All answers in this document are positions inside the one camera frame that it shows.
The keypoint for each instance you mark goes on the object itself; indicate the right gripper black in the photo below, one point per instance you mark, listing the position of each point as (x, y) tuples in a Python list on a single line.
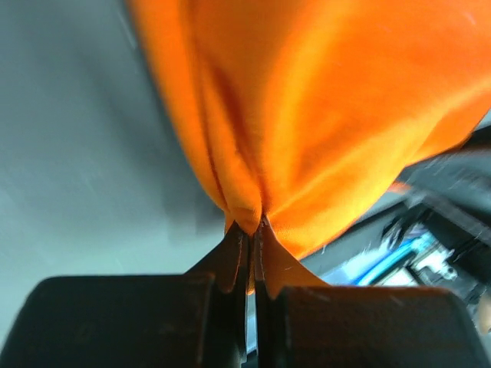
[(437, 234)]

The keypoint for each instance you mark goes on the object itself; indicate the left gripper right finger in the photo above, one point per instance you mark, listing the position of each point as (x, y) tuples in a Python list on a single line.
[(304, 322)]

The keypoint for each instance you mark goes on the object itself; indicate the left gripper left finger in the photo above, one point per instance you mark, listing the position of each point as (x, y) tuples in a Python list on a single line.
[(195, 319)]

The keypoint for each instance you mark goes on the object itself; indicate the orange t shirt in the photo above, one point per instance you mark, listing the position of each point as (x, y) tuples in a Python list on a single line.
[(301, 114)]

